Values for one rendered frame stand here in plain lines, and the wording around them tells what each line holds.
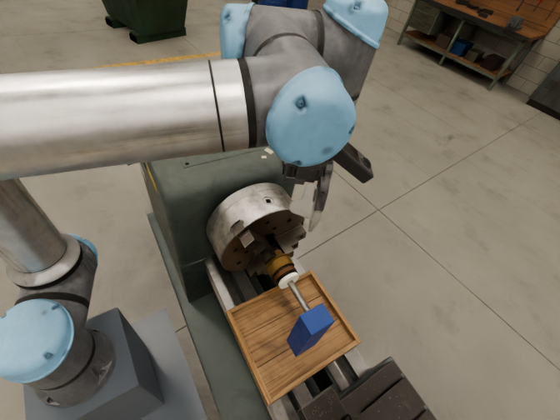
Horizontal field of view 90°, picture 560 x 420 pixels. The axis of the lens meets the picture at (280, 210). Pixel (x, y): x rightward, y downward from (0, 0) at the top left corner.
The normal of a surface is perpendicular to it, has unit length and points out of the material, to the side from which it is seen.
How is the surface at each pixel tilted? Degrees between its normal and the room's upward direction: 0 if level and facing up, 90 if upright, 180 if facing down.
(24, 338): 7
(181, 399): 0
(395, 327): 0
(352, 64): 90
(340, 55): 79
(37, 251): 90
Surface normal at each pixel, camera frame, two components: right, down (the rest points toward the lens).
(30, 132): 0.23, 0.42
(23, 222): 0.89, 0.41
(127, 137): 0.24, 0.69
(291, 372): 0.15, -0.65
